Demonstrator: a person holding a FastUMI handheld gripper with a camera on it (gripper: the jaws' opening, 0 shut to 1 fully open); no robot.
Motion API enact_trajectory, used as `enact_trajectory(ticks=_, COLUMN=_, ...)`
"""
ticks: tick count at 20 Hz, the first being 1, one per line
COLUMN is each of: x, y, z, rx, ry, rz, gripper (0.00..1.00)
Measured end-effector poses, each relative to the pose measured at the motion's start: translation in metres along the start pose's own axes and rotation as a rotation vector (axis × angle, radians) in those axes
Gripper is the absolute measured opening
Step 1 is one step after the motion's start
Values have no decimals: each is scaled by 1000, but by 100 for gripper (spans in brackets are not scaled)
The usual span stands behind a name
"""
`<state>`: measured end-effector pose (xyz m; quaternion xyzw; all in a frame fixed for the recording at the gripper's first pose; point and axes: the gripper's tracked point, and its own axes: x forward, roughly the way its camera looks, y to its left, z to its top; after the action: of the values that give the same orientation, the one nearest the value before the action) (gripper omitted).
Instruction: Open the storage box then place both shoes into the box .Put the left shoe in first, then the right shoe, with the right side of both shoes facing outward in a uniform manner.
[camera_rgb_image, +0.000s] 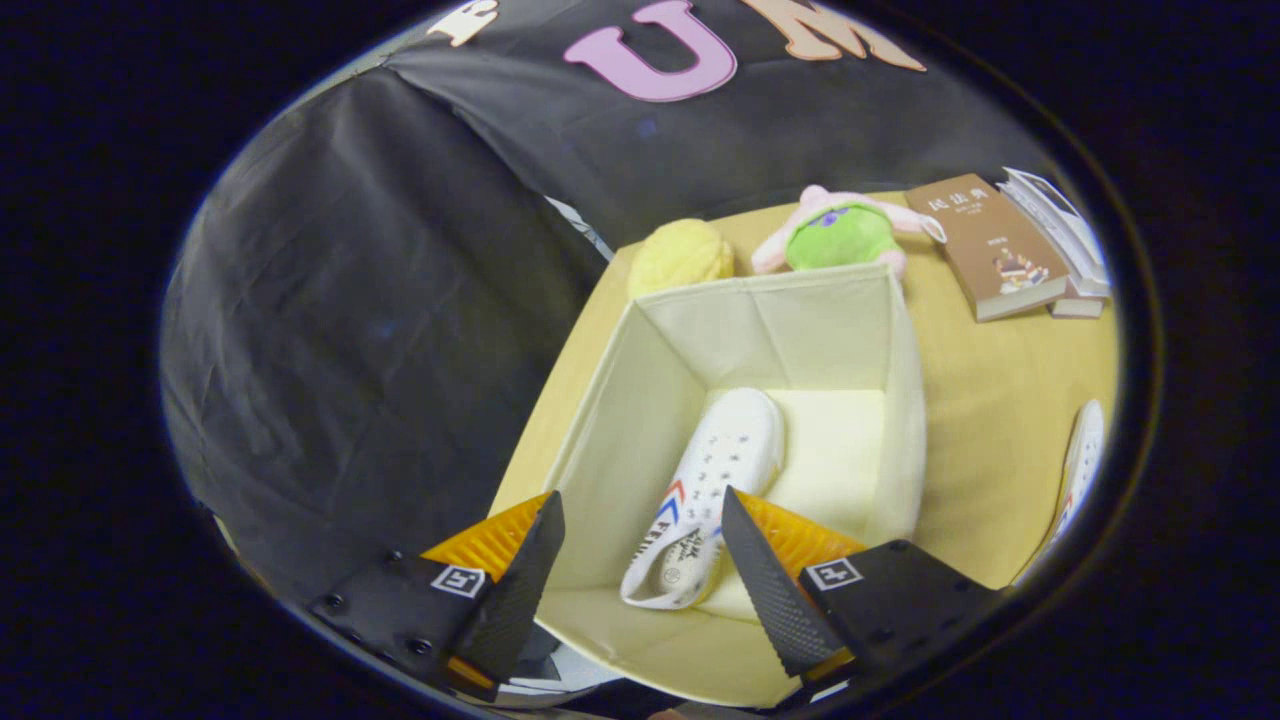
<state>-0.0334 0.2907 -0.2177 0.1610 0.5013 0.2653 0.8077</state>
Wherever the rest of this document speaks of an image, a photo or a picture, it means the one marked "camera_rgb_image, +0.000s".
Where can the beige fabric storage box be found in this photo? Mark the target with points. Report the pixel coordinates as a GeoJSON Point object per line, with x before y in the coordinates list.
{"type": "Point", "coordinates": [640, 400]}

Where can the brown book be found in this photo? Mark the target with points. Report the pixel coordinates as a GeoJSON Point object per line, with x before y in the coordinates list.
{"type": "Point", "coordinates": [980, 240]}

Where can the white canvas shoe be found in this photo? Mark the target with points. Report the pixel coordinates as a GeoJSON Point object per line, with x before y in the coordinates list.
{"type": "Point", "coordinates": [1085, 450]}
{"type": "Point", "coordinates": [730, 440]}

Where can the yellow plush toy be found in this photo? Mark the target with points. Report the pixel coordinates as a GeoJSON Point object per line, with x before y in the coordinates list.
{"type": "Point", "coordinates": [680, 255]}

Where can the green and pink plush toy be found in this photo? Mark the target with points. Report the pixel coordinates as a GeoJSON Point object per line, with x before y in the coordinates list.
{"type": "Point", "coordinates": [840, 235]}

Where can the black backdrop cloth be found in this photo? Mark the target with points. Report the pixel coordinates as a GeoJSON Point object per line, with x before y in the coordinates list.
{"type": "Point", "coordinates": [350, 300]}

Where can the white patterned book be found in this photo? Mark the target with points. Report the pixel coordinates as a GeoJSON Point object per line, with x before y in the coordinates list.
{"type": "Point", "coordinates": [1060, 225]}

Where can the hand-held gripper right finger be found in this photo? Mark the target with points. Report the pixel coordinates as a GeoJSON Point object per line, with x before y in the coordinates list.
{"type": "Point", "coordinates": [775, 600]}

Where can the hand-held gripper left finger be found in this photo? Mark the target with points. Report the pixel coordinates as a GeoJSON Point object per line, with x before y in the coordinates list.
{"type": "Point", "coordinates": [515, 600]}

